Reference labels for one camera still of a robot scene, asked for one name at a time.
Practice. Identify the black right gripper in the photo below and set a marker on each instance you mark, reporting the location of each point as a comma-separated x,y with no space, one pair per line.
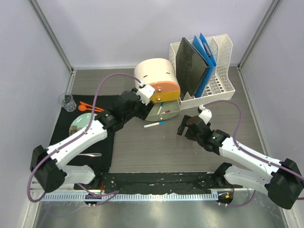
181,128

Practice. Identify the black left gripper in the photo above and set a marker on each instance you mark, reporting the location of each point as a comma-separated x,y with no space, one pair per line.
146,109

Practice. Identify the white marker blue cap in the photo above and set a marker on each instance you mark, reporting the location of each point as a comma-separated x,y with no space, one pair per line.
153,124

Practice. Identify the cream round drawer cabinet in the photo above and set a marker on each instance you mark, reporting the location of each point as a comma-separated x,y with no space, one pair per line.
159,73

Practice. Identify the cream perforated file organizer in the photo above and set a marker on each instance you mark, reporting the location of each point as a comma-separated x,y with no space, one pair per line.
219,86

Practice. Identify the blue plastic folder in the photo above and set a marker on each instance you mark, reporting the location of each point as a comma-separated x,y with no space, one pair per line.
203,48

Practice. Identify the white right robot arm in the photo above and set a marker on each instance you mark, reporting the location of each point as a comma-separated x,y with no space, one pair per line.
281,181

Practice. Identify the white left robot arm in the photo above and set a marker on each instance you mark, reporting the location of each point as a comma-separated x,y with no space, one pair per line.
50,165

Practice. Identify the orange plastic spoon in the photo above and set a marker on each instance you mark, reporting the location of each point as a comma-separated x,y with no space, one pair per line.
83,108

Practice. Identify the pale green plate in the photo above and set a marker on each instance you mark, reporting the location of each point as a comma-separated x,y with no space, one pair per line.
79,123

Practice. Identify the black cloth mat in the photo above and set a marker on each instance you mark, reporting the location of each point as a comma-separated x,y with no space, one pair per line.
105,147

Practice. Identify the metal spoon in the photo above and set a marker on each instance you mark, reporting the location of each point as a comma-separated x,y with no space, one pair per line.
91,154

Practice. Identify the clear glass cup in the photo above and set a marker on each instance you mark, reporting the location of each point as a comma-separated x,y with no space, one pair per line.
67,101

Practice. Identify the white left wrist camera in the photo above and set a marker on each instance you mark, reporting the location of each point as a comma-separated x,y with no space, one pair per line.
145,93

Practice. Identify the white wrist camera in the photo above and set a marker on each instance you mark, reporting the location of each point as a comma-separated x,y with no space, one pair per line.
204,114
145,93

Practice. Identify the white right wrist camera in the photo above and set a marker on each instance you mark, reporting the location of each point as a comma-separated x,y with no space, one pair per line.
204,114

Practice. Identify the black mounting rail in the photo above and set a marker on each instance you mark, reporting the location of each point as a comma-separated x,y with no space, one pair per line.
159,183

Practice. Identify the white slotted cable duct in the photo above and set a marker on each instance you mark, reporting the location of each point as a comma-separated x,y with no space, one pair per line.
83,196

